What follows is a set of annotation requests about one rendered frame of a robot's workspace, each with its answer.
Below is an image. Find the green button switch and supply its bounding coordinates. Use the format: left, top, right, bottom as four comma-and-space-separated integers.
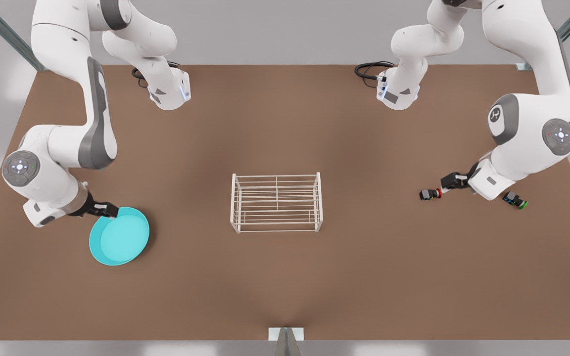
502, 191, 529, 210

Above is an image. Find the silver frame post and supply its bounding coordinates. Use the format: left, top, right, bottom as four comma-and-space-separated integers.
269, 327, 304, 356
0, 0, 48, 72
516, 0, 570, 71

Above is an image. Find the black cable loop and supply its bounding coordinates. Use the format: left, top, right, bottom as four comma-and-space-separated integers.
354, 61, 396, 89
132, 61, 181, 89

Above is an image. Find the white wire shelf rack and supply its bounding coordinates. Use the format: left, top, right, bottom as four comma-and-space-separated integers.
230, 172, 324, 233

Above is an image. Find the turquoise plate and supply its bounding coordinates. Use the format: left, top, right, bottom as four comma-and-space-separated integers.
89, 207, 150, 267

